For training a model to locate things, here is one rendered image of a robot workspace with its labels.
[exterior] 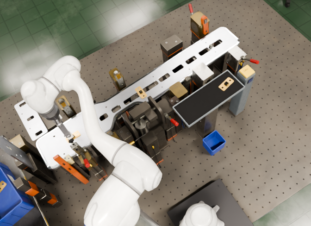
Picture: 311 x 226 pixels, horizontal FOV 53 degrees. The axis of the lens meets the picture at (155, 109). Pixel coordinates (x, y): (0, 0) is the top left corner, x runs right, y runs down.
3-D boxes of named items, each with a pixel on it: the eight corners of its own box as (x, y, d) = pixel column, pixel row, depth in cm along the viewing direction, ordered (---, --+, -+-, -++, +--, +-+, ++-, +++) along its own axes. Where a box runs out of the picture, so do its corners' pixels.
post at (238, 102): (236, 103, 208) (246, 64, 169) (244, 110, 205) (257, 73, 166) (227, 109, 206) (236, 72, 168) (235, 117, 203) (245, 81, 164)
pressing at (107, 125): (220, 22, 204) (220, 21, 202) (243, 44, 194) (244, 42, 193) (33, 141, 178) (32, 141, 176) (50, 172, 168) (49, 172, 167)
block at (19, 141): (46, 154, 205) (19, 133, 173) (51, 164, 201) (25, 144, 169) (35, 161, 203) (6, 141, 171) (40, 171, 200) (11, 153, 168)
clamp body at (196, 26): (195, 43, 234) (196, 7, 202) (208, 55, 228) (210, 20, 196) (187, 49, 233) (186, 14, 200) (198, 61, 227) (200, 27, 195)
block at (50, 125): (65, 128, 213) (49, 109, 188) (73, 141, 208) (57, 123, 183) (56, 134, 211) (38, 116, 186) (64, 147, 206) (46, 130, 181)
